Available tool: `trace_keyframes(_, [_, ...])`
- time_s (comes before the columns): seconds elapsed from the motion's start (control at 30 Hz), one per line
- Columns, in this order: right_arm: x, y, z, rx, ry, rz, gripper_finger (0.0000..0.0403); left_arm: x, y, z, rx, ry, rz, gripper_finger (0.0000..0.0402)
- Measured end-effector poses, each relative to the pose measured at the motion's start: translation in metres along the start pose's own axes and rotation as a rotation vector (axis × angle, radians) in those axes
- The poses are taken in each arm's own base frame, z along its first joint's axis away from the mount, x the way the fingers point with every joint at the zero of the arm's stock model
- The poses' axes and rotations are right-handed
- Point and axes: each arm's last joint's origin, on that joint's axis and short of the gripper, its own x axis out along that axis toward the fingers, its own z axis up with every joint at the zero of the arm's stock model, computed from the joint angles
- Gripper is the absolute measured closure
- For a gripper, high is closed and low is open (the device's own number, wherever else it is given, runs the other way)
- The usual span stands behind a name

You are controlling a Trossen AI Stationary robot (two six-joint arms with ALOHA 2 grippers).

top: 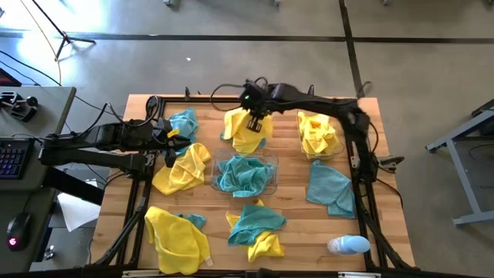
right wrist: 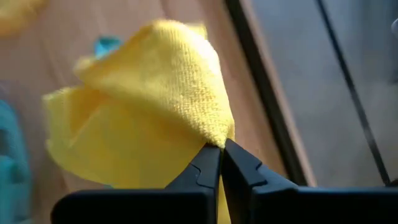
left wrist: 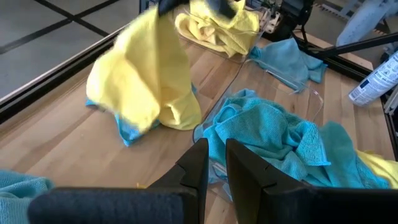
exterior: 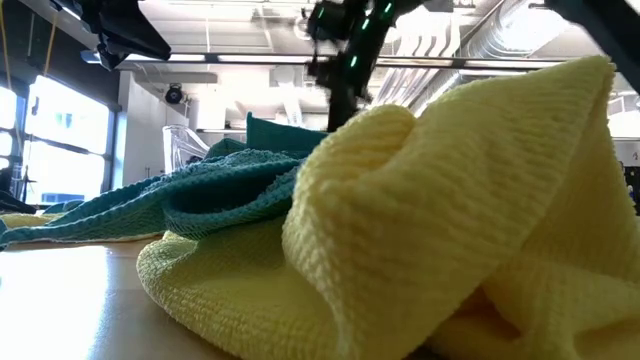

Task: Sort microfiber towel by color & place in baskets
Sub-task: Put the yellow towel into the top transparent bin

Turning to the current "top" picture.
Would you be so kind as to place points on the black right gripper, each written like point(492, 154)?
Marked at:
point(254, 98)

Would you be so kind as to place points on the black desk leg bar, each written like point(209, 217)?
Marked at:
point(73, 186)

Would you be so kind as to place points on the black device with red face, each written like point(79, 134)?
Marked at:
point(7, 79)

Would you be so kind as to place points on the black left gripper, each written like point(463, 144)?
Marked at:
point(162, 137)

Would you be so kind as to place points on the black table clamp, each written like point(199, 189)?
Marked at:
point(187, 93)
point(311, 89)

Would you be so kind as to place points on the black tripod stand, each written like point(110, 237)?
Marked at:
point(63, 36)

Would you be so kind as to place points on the black desk clamp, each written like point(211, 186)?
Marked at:
point(23, 112)

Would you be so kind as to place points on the metal hinge plate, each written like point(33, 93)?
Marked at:
point(143, 273)
point(359, 275)

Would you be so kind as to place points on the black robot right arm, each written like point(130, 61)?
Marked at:
point(316, 102)

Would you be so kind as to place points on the white paper sheet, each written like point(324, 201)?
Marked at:
point(77, 212)

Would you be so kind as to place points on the small metal caster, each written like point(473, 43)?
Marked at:
point(48, 253)

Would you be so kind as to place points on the plastic bottle with blue label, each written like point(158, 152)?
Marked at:
point(349, 245)

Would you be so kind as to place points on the yellow microfiber towel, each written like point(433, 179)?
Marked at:
point(185, 170)
point(173, 243)
point(318, 129)
point(266, 249)
point(324, 150)
point(241, 141)

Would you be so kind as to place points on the black computer mouse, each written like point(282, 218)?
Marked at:
point(19, 228)

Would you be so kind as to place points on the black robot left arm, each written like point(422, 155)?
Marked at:
point(96, 137)

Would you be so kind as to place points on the grey office desk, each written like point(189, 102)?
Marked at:
point(46, 116)

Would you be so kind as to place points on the clear plastic basket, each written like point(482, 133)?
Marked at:
point(270, 153)
point(322, 158)

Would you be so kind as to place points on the black backlit keyboard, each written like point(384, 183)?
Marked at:
point(15, 158)

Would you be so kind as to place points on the grey metal cart frame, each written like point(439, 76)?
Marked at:
point(476, 217)

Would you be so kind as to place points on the black aluminium table frame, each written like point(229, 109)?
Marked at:
point(197, 100)

